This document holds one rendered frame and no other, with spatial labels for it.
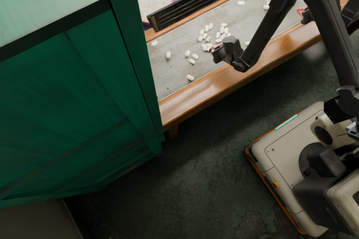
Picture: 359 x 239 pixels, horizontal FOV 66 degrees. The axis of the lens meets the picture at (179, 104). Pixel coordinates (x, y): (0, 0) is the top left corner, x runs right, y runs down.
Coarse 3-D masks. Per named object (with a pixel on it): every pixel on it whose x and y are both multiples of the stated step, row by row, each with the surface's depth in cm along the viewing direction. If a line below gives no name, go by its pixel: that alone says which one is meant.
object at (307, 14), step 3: (303, 12) 125; (306, 12) 125; (309, 12) 126; (303, 15) 126; (306, 15) 126; (309, 15) 126; (312, 15) 125; (303, 18) 127; (306, 18) 127; (309, 18) 127; (312, 18) 125; (303, 21) 128; (306, 21) 128; (309, 21) 129; (303, 24) 129; (306, 24) 129
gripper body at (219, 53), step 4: (220, 48) 124; (212, 52) 124; (216, 52) 125; (220, 52) 124; (224, 52) 121; (216, 56) 125; (220, 56) 124; (224, 56) 121; (216, 60) 127; (220, 60) 127; (224, 60) 122
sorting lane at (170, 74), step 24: (240, 0) 149; (264, 0) 149; (192, 24) 145; (216, 24) 145; (240, 24) 145; (288, 24) 146; (168, 48) 141; (192, 48) 141; (168, 72) 137; (192, 72) 138; (168, 96) 134
